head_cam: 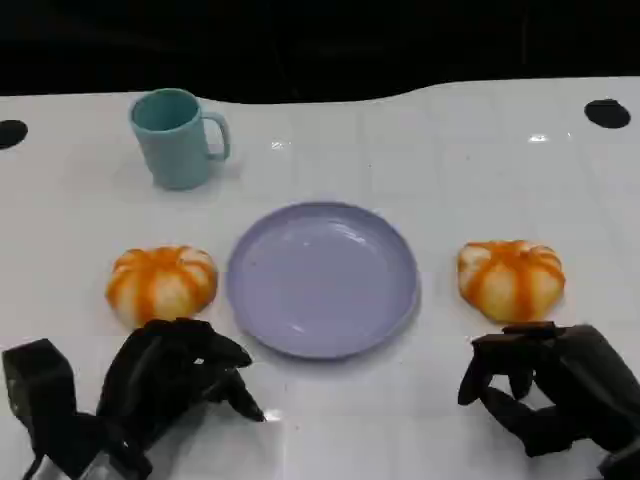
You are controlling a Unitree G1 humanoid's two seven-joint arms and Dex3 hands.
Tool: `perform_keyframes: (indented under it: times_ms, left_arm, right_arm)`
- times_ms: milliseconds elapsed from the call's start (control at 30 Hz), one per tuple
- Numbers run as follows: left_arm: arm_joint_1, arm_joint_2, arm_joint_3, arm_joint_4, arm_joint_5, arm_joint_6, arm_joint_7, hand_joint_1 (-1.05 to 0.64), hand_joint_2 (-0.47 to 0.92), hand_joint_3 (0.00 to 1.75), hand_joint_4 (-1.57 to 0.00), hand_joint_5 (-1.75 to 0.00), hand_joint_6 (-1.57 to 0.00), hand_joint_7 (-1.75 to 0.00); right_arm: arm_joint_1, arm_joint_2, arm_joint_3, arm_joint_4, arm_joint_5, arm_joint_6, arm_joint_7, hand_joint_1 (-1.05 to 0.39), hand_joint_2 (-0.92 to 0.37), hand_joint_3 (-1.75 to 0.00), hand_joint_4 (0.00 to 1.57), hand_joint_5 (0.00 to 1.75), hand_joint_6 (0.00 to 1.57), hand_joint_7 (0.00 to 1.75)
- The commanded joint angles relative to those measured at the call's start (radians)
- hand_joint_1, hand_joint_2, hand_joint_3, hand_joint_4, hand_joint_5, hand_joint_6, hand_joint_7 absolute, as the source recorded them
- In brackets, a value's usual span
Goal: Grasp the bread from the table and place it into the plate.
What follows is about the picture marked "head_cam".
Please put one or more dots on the lilac plate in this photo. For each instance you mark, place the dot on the lilac plate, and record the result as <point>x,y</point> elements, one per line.
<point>322,280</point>

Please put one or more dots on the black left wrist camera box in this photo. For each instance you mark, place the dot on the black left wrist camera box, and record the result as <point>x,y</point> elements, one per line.
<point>37,380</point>

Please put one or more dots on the pale green mug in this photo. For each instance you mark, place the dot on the pale green mug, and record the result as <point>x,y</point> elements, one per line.
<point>172,145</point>

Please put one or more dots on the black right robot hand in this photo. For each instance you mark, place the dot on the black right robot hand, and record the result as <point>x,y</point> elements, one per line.
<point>585,380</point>

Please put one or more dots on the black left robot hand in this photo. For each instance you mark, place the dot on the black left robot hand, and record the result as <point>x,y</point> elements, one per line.
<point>150,370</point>

